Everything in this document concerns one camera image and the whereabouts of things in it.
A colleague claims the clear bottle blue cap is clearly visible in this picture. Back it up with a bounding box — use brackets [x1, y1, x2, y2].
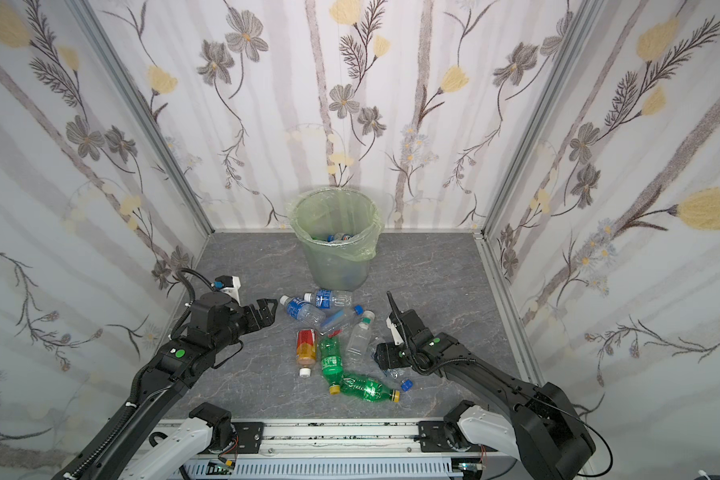
[384, 368, 414, 392]
[319, 305, 365, 335]

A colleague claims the square clear bottle white cap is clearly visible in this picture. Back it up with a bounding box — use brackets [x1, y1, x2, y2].
[346, 310, 375, 359]

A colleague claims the blue label water bottle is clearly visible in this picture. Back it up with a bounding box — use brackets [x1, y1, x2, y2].
[279, 295, 326, 328]

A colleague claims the green Sprite bottle front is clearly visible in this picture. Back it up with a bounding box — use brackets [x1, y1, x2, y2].
[340, 373, 401, 403]

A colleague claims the green sprite bottle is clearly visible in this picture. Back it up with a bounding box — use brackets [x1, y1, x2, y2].
[340, 373, 401, 403]
[319, 337, 344, 395]

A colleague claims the red yellow label bottle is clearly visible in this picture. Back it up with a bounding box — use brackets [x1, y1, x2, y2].
[296, 329, 317, 368]

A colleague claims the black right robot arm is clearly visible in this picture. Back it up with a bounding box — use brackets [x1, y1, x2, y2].
[376, 293, 596, 479]

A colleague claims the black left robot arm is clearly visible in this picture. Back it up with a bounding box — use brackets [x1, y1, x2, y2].
[54, 268, 278, 479]

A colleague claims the mesh bin with green liner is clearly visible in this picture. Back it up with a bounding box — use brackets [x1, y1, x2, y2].
[288, 187, 384, 291]

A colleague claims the Pocari Sweat clear bottle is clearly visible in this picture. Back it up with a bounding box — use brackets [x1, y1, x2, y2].
[303, 289, 353, 310]

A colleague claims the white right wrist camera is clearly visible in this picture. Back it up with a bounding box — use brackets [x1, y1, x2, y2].
[386, 317, 404, 346]

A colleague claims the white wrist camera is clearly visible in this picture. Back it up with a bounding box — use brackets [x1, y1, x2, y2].
[386, 317, 404, 346]
[212, 275, 241, 304]

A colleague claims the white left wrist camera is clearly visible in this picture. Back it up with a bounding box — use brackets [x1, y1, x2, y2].
[212, 275, 241, 304]

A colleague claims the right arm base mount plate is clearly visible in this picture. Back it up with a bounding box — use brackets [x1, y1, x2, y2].
[416, 420, 479, 453]

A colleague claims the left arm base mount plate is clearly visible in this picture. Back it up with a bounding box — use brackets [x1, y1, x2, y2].
[201, 421, 265, 455]

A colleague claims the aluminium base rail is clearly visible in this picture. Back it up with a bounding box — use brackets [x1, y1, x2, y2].
[125, 417, 577, 480]

